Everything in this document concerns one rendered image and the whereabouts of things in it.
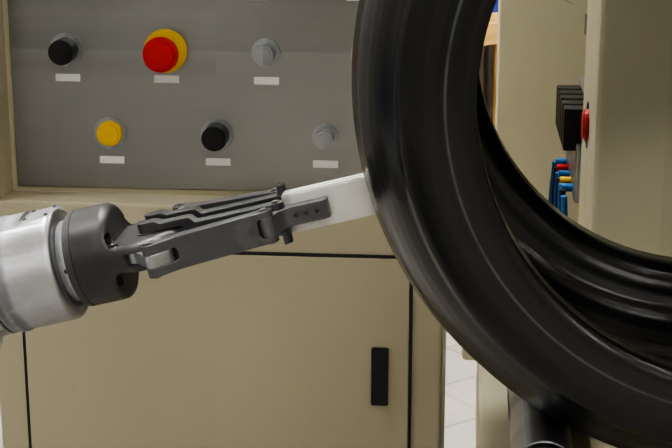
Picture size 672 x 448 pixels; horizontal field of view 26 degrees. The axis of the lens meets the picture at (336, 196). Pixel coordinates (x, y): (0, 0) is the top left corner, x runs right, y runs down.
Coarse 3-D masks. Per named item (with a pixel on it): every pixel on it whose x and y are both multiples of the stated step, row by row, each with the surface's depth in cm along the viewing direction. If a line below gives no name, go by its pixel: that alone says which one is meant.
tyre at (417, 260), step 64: (384, 0) 96; (448, 0) 93; (384, 64) 96; (448, 64) 93; (384, 128) 97; (448, 128) 94; (384, 192) 99; (448, 192) 96; (512, 192) 123; (448, 256) 97; (512, 256) 96; (576, 256) 123; (640, 256) 124; (448, 320) 101; (512, 320) 98; (576, 320) 97; (640, 320) 123; (512, 384) 102; (576, 384) 98; (640, 384) 98
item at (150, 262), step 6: (138, 252) 106; (162, 252) 104; (168, 252) 105; (132, 258) 107; (138, 258) 106; (144, 258) 104; (150, 258) 104; (156, 258) 104; (162, 258) 104; (168, 258) 105; (174, 258) 105; (144, 264) 105; (150, 264) 104; (156, 264) 104; (162, 264) 105
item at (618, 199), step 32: (608, 0) 129; (640, 0) 129; (608, 32) 130; (640, 32) 129; (608, 64) 130; (640, 64) 130; (608, 96) 131; (640, 96) 131; (608, 128) 132; (640, 128) 131; (608, 160) 132; (640, 160) 132; (608, 192) 133; (640, 192) 133; (608, 224) 134; (640, 224) 134
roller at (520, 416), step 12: (516, 396) 111; (516, 408) 109; (528, 408) 107; (516, 420) 107; (528, 420) 105; (540, 420) 105; (552, 420) 105; (516, 432) 105; (528, 432) 103; (540, 432) 103; (552, 432) 103; (564, 432) 104; (516, 444) 103; (528, 444) 102; (540, 444) 101; (552, 444) 101; (564, 444) 102
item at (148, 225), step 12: (264, 204) 108; (276, 204) 107; (180, 216) 109; (192, 216) 108; (216, 216) 108; (228, 216) 107; (144, 228) 108; (156, 228) 108; (288, 228) 108; (288, 240) 108
